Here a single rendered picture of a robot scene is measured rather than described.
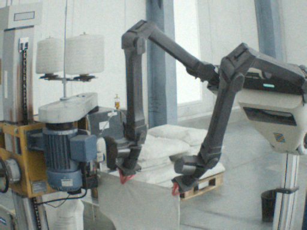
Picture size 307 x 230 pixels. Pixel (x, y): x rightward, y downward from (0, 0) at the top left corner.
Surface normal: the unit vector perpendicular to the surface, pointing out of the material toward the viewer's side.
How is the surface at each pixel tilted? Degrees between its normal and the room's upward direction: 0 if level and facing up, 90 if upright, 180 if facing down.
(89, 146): 90
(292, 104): 40
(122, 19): 90
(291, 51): 90
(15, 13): 90
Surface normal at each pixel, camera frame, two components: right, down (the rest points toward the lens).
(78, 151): -0.33, 0.15
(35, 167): 0.72, 0.09
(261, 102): -0.48, -0.68
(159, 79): -0.69, 0.13
